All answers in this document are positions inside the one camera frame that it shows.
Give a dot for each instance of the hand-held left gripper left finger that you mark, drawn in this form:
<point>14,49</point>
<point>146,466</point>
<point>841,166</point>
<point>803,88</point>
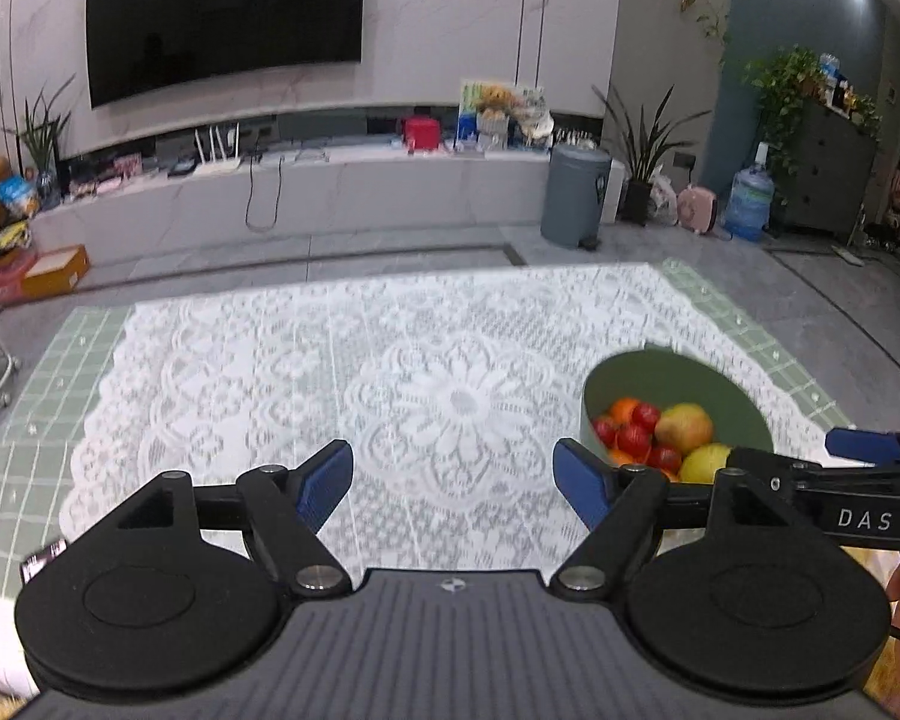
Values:
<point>326,484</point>

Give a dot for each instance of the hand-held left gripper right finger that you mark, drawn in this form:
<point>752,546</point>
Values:
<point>581,484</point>

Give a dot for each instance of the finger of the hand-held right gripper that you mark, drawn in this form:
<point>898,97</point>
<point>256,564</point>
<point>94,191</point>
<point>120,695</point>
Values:
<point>862,444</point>
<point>765,463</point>

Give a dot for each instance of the red cherry tomato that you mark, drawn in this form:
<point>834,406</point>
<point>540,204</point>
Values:
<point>634,439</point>
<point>664,459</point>
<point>645,415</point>
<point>606,431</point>

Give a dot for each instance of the yellow-green pear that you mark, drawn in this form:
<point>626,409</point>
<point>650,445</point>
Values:
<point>706,463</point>

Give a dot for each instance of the green-red mango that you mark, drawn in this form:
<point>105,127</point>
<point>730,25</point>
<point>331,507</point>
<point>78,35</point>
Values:
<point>684,425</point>

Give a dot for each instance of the green colander bowl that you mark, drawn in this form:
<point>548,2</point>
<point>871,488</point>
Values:
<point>682,379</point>

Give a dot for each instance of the white lace tablecloth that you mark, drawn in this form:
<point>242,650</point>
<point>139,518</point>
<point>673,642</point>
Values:
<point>270,360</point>

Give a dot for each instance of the blue water jug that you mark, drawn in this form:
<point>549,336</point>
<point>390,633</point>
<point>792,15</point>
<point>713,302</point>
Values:
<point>750,202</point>

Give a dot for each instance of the pink fan heater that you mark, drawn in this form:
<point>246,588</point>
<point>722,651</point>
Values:
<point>699,210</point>

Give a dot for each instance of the grey drawer cabinet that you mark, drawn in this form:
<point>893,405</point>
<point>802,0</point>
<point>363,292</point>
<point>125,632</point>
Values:
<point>832,172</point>

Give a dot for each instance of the white plastic bag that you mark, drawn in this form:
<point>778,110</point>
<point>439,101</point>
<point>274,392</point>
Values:
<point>661,199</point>

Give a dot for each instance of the grey pedal trash bin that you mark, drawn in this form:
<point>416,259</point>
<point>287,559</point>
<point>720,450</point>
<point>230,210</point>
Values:
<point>576,195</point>

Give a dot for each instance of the long-leaf plant in black pot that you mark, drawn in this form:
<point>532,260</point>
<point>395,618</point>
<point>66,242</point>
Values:
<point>636,199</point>

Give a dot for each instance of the white marble media console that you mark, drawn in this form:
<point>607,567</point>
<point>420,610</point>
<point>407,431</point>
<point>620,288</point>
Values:
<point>390,195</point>

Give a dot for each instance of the white router with antennas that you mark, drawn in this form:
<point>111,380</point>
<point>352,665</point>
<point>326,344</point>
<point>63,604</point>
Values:
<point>217,161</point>

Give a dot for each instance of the orange cardboard box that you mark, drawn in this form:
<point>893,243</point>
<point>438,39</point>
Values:
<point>54,271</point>

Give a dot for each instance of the bushy green leafy plant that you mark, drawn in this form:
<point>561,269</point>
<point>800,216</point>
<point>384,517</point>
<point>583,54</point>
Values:
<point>784,90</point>

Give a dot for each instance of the red box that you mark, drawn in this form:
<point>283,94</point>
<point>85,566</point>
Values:
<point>422,133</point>

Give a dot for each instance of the white pot under teddy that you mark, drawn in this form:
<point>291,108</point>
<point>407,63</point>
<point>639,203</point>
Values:
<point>493,131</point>

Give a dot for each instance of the pink picture card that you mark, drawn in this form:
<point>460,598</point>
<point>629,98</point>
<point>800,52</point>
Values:
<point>124,165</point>

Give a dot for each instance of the brown teddy bear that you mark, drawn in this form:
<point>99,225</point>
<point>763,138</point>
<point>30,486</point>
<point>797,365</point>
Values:
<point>495,99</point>

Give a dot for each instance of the green and yellow packets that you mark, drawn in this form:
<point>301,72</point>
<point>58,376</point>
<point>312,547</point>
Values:
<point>0,244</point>

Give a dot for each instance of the illustrated poster card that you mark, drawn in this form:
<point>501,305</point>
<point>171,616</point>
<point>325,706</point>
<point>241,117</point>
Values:
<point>469,94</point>

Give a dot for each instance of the blue snack bag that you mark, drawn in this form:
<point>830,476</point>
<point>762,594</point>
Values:
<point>16,196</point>

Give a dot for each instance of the slender-leaf plant in glass vase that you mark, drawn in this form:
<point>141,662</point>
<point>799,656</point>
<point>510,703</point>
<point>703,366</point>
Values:
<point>43,142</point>

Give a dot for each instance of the black wall television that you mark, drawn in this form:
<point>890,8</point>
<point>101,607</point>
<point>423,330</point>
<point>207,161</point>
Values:
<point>225,15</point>

